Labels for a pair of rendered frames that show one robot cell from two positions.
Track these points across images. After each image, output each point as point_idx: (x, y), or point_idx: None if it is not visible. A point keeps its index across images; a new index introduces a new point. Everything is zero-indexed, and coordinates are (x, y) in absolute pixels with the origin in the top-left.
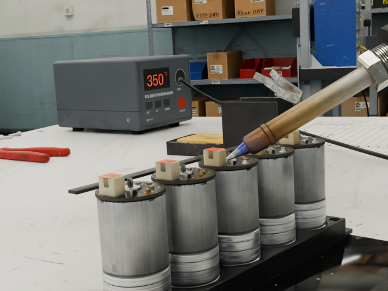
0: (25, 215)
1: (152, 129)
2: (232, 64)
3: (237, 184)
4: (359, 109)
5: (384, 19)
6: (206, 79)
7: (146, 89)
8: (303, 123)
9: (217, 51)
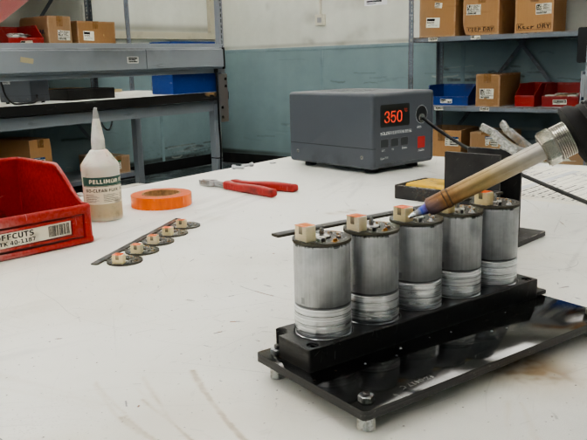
0: (246, 248)
1: (388, 168)
2: (506, 89)
3: (420, 239)
4: None
5: None
6: (473, 105)
7: (383, 127)
8: (479, 190)
9: (490, 72)
